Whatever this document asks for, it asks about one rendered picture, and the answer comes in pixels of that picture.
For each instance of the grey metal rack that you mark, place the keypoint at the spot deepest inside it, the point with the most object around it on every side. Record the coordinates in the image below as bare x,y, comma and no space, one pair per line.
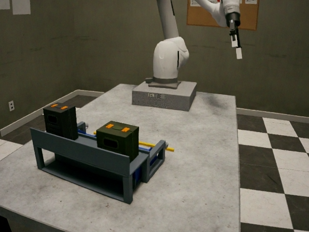
81,162

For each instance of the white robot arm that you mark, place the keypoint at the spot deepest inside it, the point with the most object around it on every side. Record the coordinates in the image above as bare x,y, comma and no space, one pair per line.
171,54

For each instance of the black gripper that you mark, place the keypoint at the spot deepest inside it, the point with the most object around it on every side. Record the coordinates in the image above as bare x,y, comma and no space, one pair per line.
233,21

